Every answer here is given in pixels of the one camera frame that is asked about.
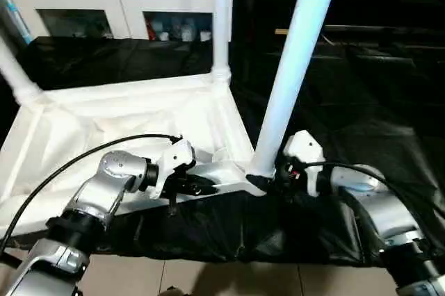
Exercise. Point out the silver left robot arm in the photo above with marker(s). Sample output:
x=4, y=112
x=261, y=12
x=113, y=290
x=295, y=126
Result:
x=97, y=185

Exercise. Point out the black plastic mat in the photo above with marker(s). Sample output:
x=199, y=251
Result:
x=365, y=101

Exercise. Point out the white plastic table leg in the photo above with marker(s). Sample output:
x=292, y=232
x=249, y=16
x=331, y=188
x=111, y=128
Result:
x=221, y=14
x=295, y=49
x=14, y=66

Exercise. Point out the white cabinet with glass doors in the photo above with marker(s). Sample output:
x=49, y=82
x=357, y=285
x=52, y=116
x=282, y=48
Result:
x=121, y=0

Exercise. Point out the grey robot torso piece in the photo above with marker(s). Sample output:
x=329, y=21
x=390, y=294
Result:
x=174, y=292

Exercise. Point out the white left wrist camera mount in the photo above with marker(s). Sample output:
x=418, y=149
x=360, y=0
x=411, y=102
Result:
x=174, y=157

